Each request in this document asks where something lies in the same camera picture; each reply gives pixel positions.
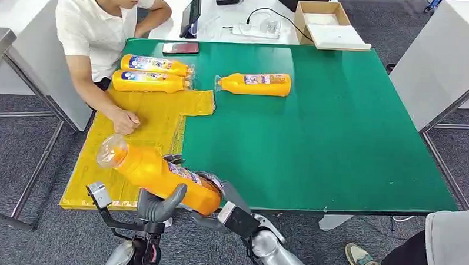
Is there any person's right hand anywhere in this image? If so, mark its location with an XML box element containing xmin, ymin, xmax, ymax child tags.
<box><xmin>108</xmin><ymin>108</ymin><xmax>142</xmax><ymax>136</ymax></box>

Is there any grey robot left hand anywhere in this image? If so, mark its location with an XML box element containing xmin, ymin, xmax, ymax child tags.
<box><xmin>137</xmin><ymin>153</ymin><xmax>189</xmax><ymax>224</ymax></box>

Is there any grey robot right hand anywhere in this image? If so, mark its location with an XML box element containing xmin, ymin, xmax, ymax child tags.
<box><xmin>190</xmin><ymin>171</ymin><xmax>253</xmax><ymax>234</ymax></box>

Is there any orange drink bottle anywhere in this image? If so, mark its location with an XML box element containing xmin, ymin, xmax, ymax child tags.
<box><xmin>119</xmin><ymin>53</ymin><xmax>194</xmax><ymax>78</ymax></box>
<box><xmin>94</xmin><ymin>133</ymin><xmax>224</xmax><ymax>217</ymax></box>
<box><xmin>214</xmin><ymin>71</ymin><xmax>292</xmax><ymax>98</ymax></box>
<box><xmin>111</xmin><ymin>69</ymin><xmax>192</xmax><ymax>95</ymax></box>

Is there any yellow plastic sheet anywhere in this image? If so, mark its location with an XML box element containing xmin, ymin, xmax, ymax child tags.
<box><xmin>59</xmin><ymin>82</ymin><xmax>217</xmax><ymax>216</ymax></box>

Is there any dark smartphone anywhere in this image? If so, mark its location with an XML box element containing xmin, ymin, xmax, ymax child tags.
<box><xmin>162</xmin><ymin>41</ymin><xmax>200</xmax><ymax>56</ymax></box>

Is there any person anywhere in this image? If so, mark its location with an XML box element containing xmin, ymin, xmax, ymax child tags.
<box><xmin>51</xmin><ymin>0</ymin><xmax>174</xmax><ymax>137</ymax></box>
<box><xmin>345</xmin><ymin>203</ymin><xmax>469</xmax><ymax>265</ymax></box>

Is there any white table foot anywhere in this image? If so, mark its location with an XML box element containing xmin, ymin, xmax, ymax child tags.
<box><xmin>318</xmin><ymin>213</ymin><xmax>355</xmax><ymax>233</ymax></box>

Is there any green table mat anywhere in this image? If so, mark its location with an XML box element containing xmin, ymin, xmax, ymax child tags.
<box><xmin>117</xmin><ymin>38</ymin><xmax>465</xmax><ymax>217</ymax></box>

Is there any black tablet on stand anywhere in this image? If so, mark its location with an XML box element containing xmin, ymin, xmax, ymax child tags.
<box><xmin>179</xmin><ymin>0</ymin><xmax>202</xmax><ymax>39</ymax></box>

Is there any white power strip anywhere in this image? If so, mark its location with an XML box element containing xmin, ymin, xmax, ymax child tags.
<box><xmin>231</xmin><ymin>21</ymin><xmax>282</xmax><ymax>41</ymax></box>

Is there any open cardboard box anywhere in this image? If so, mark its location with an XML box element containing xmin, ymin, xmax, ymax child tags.
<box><xmin>292</xmin><ymin>0</ymin><xmax>374</xmax><ymax>52</ymax></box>

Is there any white pad in box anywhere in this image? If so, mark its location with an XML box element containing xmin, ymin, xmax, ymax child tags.
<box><xmin>302</xmin><ymin>13</ymin><xmax>340</xmax><ymax>27</ymax></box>

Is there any black case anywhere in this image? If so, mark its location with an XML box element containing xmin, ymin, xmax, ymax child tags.
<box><xmin>277</xmin><ymin>0</ymin><xmax>331</xmax><ymax>14</ymax></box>

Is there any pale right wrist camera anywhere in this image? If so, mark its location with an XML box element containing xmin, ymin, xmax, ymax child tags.
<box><xmin>217</xmin><ymin>201</ymin><xmax>261</xmax><ymax>240</ymax></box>

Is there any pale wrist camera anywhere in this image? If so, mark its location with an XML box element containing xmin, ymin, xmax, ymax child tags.
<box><xmin>217</xmin><ymin>201</ymin><xmax>261</xmax><ymax>240</ymax></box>
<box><xmin>85</xmin><ymin>181</ymin><xmax>113</xmax><ymax>211</ymax></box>

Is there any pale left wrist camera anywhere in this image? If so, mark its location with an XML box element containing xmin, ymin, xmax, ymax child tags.
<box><xmin>85</xmin><ymin>181</ymin><xmax>113</xmax><ymax>211</ymax></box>

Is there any white desk with steel frame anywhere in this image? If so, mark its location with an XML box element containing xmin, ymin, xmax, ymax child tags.
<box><xmin>384</xmin><ymin>0</ymin><xmax>469</xmax><ymax>213</ymax></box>
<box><xmin>0</xmin><ymin>0</ymin><xmax>97</xmax><ymax>233</ymax></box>

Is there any white floor cable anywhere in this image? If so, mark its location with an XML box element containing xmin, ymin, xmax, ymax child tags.
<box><xmin>391</xmin><ymin>214</ymin><xmax>417</xmax><ymax>224</ymax></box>

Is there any black cable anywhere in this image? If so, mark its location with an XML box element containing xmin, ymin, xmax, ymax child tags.
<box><xmin>245</xmin><ymin>7</ymin><xmax>314</xmax><ymax>42</ymax></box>

